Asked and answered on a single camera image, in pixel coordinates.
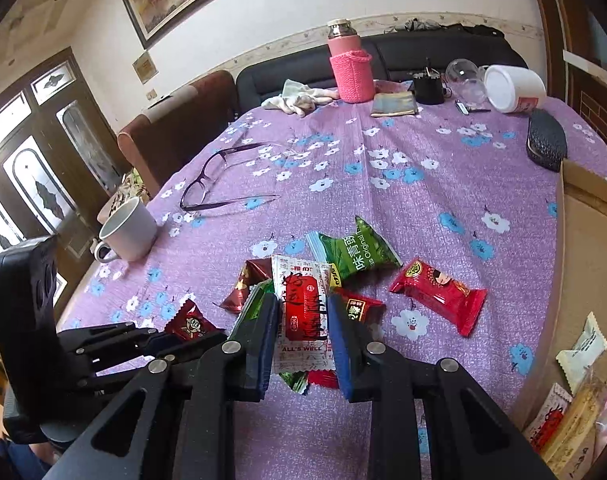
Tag wooden glass panel door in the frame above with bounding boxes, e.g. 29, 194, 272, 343
0, 47, 129, 396

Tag clear plastic cup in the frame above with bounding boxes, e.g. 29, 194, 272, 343
445, 58, 489, 106

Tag cardboard box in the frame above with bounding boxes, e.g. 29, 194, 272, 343
521, 160, 607, 480

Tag black patterned glasses case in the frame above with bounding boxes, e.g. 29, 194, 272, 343
526, 108, 568, 172

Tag red snack packet with figure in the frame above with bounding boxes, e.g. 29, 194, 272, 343
388, 259, 488, 337

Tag black cloth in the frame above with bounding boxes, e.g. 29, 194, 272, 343
448, 22, 507, 38

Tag purple frame eyeglasses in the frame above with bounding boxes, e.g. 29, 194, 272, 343
180, 141, 297, 212

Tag green foil snack packet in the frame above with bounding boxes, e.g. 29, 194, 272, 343
236, 280, 277, 328

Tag red black label snack packet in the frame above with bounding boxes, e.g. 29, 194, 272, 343
341, 295, 387, 328

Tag clear green snack packet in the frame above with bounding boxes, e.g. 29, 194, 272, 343
278, 371, 309, 396

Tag white plastic jar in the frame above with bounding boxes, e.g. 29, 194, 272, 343
483, 64, 547, 114

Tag cream white snack packet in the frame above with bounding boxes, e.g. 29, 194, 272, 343
556, 312, 607, 393

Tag floral patterned cloth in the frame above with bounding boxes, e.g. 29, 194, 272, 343
98, 170, 149, 223

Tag small framed certificate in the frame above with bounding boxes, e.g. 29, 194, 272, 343
132, 50, 159, 85

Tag green pea snack packet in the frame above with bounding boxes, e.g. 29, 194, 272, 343
317, 216, 403, 283

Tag flat white box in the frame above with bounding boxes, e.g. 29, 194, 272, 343
563, 50, 607, 78

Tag white red label snack packet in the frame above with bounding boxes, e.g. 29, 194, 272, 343
271, 255, 334, 376

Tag small plain red snack packet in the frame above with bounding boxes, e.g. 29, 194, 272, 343
307, 369, 340, 391

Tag pink thermos with knit sleeve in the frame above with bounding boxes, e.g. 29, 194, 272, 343
326, 19, 375, 105

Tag grey cloth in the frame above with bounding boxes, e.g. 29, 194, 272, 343
391, 17, 441, 33

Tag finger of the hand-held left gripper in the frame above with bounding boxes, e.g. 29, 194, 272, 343
81, 331, 229, 378
58, 321, 157, 361

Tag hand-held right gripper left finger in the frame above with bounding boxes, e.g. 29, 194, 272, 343
44, 292, 280, 480

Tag purple floral tablecloth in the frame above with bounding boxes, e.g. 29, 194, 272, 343
58, 97, 607, 480

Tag white snack packet red print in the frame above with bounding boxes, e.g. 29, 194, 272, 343
523, 382, 574, 453

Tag wooden brick pattern counter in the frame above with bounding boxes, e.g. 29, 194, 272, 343
526, 0, 607, 161

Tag black sofa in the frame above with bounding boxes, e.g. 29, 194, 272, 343
236, 24, 529, 111

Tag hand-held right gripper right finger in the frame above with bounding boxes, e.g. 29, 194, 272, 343
326, 292, 557, 480

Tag white mug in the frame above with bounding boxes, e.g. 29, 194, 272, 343
94, 196, 158, 264

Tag clear biscuit packet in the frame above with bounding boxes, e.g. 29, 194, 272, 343
541, 385, 607, 466

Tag dark red snack packet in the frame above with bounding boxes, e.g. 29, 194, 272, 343
220, 259, 274, 315

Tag brown armchair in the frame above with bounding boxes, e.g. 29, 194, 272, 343
118, 70, 239, 196

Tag small red cartoon snack packet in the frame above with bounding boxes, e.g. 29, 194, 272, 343
164, 298, 218, 343

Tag small black cup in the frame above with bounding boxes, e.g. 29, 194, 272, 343
411, 57, 447, 106

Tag crumpled white cloth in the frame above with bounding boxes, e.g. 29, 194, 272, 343
261, 79, 341, 118

